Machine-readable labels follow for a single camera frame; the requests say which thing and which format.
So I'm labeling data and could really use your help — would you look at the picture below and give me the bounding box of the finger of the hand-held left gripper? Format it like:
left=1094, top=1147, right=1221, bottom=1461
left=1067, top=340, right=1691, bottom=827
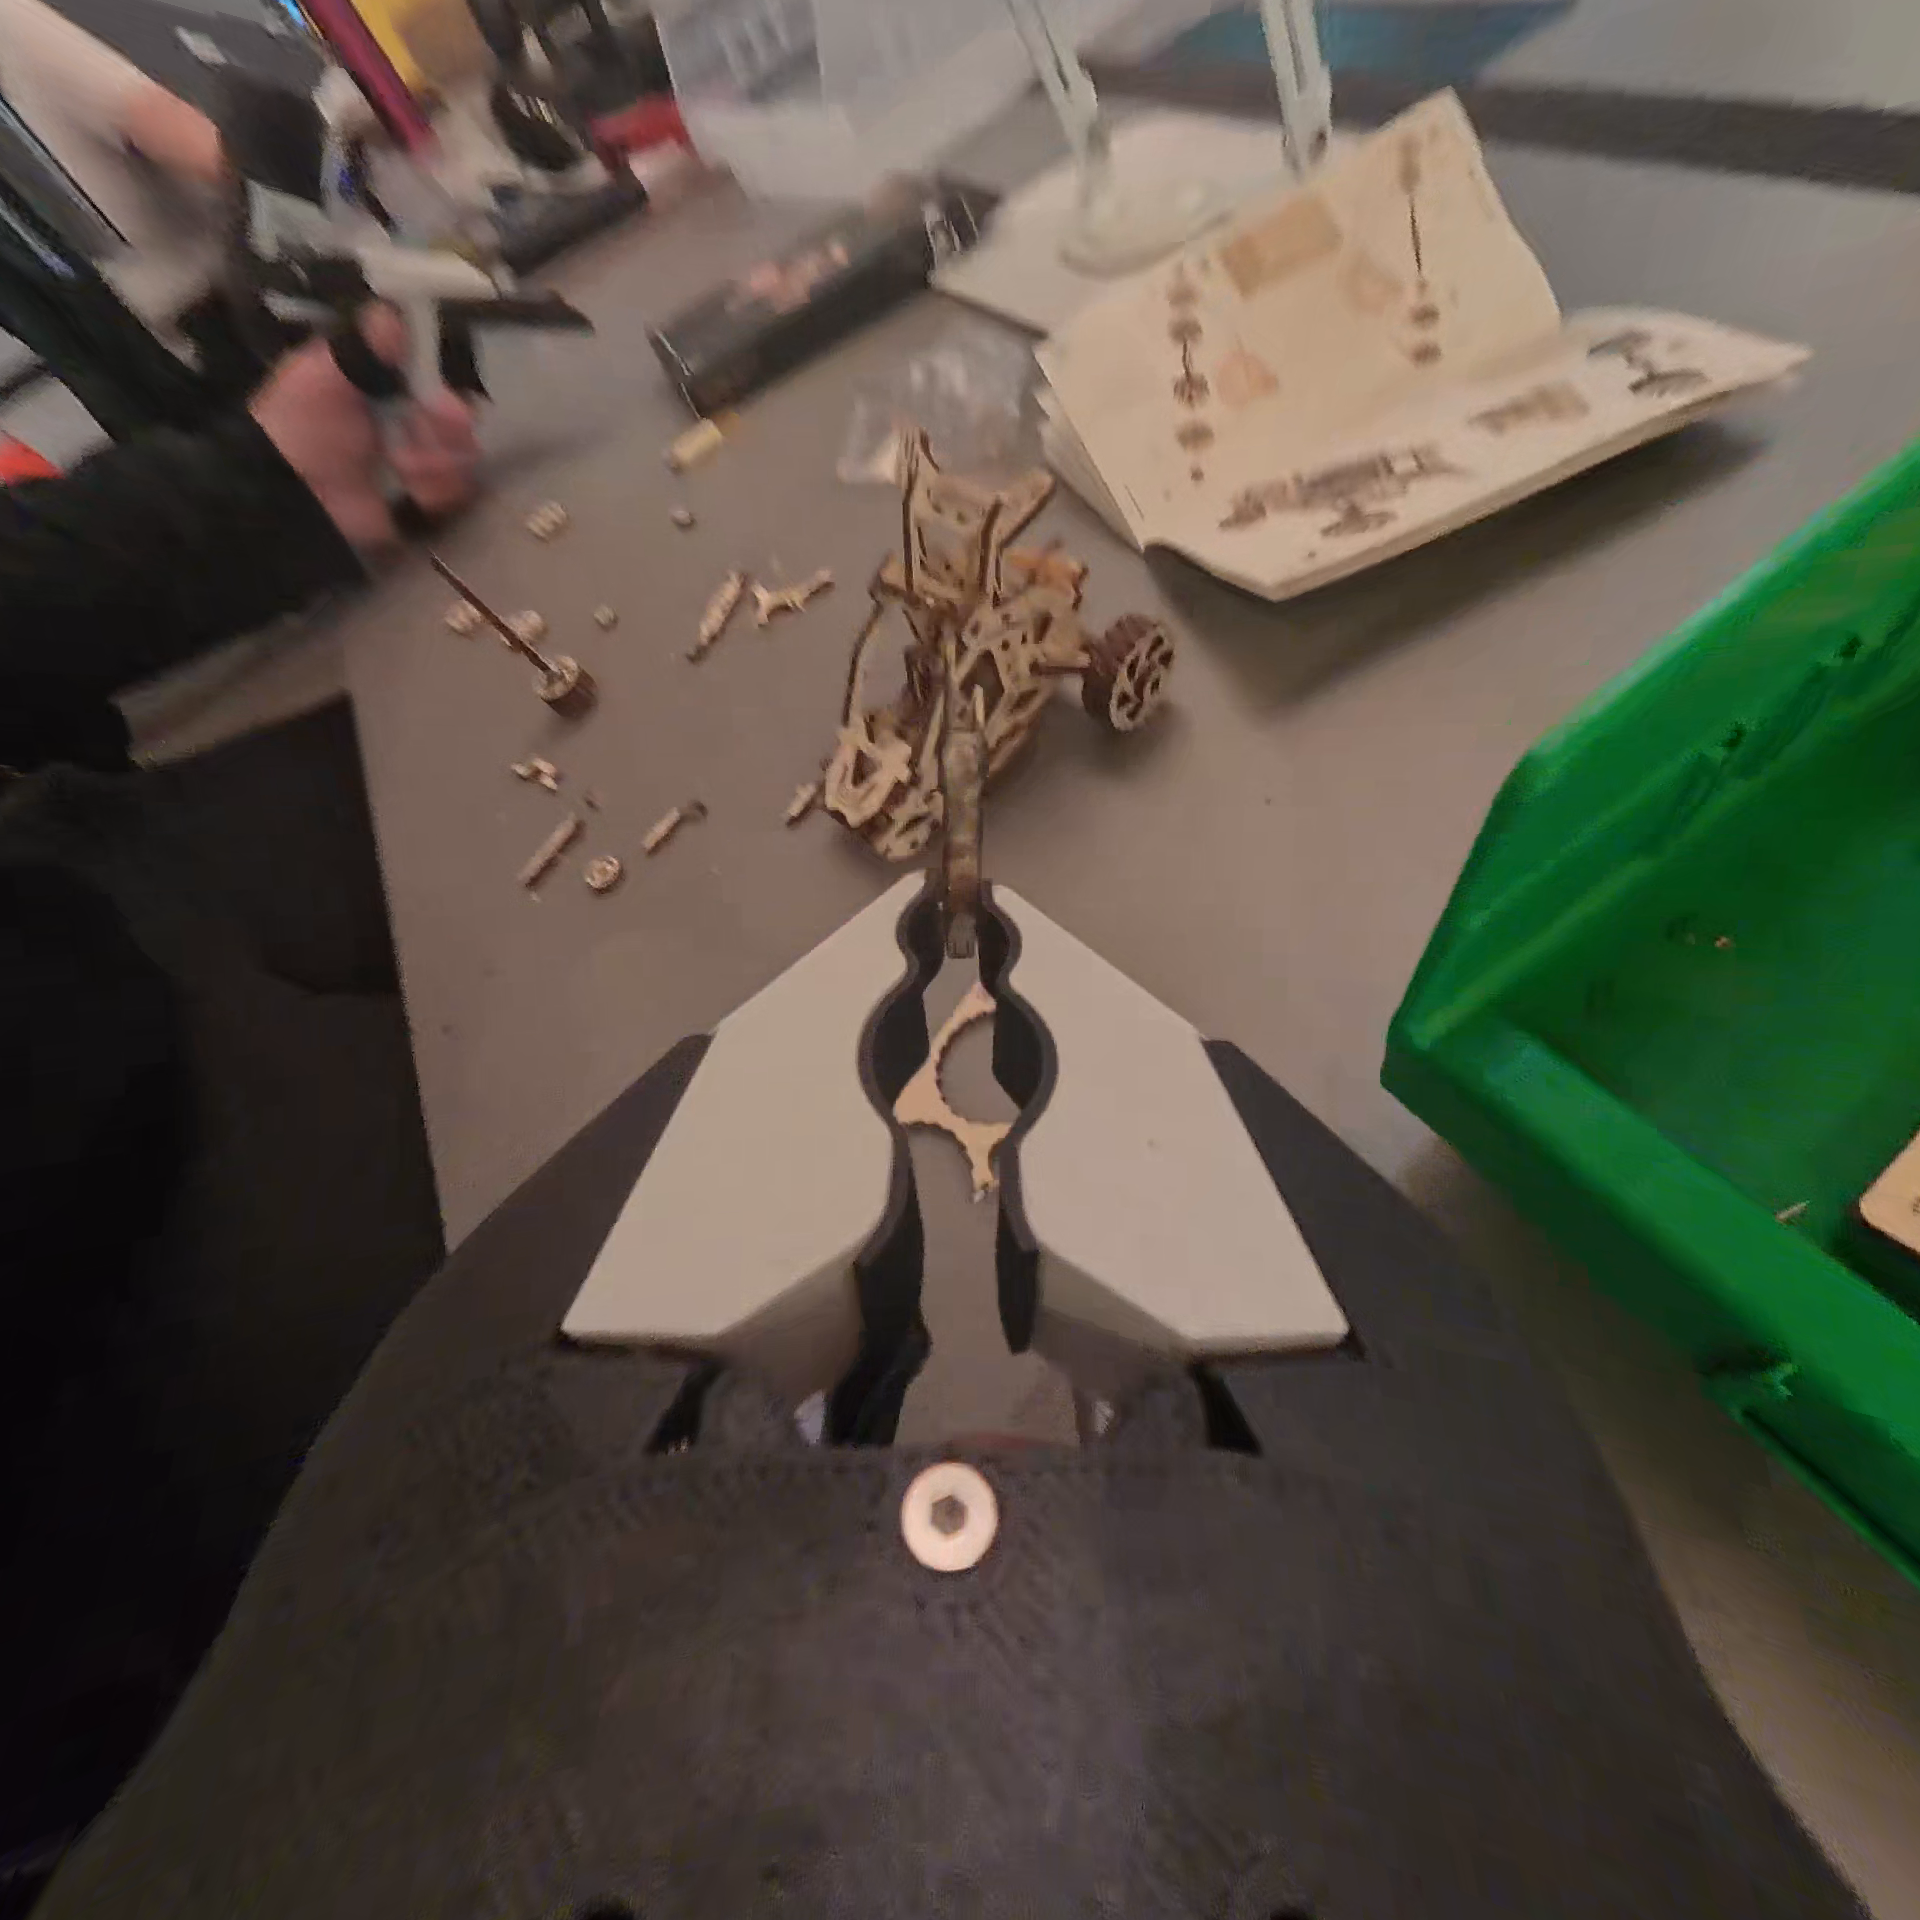
left=369, top=244, right=597, bottom=338

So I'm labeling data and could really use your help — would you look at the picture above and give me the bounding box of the plywood scrap sheet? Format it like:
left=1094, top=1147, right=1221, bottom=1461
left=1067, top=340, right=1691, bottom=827
left=892, top=749, right=1041, bottom=1202

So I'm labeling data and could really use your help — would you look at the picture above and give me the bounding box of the clear plastic bin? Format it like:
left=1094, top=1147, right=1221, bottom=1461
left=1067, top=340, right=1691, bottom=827
left=660, top=0, right=1051, bottom=196

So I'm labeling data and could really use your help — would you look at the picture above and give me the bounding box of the assembly instruction booklet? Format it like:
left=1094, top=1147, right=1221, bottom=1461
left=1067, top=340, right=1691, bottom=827
left=1035, top=86, right=1813, bottom=601

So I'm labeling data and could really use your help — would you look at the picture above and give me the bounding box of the pale plywood parts sheet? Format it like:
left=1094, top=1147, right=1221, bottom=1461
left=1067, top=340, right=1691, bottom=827
left=1855, top=1132, right=1920, bottom=1260

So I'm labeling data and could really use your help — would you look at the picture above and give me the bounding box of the person's left hand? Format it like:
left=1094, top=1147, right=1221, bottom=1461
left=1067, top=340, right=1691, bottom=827
left=247, top=307, right=483, bottom=548

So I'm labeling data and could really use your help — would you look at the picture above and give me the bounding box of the black model kit box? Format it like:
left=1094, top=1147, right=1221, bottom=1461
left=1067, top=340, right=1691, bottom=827
left=646, top=181, right=998, bottom=419

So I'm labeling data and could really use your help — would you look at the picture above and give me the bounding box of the red water bottle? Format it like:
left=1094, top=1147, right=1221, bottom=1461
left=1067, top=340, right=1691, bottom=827
left=300, top=0, right=441, bottom=153

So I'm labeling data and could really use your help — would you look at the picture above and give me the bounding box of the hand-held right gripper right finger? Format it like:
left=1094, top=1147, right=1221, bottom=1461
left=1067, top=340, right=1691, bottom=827
left=972, top=881, right=1347, bottom=1449

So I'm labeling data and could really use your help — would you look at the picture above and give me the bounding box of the person's black-clothed body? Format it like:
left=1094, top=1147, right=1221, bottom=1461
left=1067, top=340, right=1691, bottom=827
left=0, top=705, right=452, bottom=1920

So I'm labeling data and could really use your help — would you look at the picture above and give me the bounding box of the black cylindrical handle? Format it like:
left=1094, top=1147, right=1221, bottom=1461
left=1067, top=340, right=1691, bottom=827
left=495, top=166, right=650, bottom=278

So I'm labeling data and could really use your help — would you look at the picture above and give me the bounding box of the green plastic bin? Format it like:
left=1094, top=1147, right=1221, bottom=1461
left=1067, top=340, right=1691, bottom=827
left=1380, top=441, right=1920, bottom=1584

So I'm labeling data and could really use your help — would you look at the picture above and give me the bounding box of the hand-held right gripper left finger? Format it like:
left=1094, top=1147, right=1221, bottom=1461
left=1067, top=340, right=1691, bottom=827
left=563, top=873, right=953, bottom=1449

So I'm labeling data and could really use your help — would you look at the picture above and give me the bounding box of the wooden wheel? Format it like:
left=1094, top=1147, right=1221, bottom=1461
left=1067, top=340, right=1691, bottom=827
left=431, top=555, right=598, bottom=720

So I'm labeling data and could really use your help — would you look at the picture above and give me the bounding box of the wooden model buggy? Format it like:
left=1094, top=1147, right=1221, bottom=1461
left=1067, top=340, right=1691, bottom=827
left=823, top=427, right=1177, bottom=864

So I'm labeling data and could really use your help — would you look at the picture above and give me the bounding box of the clear plastic bag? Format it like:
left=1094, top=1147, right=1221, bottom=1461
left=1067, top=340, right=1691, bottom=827
left=838, top=323, right=1045, bottom=483

